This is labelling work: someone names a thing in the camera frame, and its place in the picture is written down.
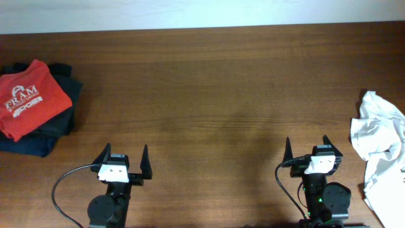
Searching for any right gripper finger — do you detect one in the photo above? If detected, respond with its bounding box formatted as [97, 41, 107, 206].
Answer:
[323, 135, 343, 157]
[282, 137, 294, 163]

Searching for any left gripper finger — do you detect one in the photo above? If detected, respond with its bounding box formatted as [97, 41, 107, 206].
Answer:
[92, 143, 111, 165]
[140, 144, 153, 179]

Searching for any white t-shirt with robot print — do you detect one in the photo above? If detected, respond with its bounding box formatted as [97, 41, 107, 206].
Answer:
[351, 91, 404, 227]

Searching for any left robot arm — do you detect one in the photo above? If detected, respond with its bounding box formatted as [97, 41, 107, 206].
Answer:
[87, 143, 153, 228]

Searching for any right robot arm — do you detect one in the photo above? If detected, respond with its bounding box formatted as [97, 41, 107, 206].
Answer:
[280, 136, 351, 228]

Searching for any dark navy folded garment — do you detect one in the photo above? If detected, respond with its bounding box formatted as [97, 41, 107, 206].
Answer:
[1, 63, 82, 157]

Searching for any red folded printed t-shirt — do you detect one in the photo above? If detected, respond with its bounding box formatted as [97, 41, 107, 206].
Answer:
[1, 60, 72, 142]

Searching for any right black cable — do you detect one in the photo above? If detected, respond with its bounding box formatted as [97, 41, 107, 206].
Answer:
[274, 157, 313, 222]

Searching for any black cable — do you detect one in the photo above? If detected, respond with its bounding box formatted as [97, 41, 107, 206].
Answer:
[274, 157, 313, 222]
[51, 163, 99, 228]

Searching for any left black cable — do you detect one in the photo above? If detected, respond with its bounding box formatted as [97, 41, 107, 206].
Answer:
[51, 163, 99, 228]

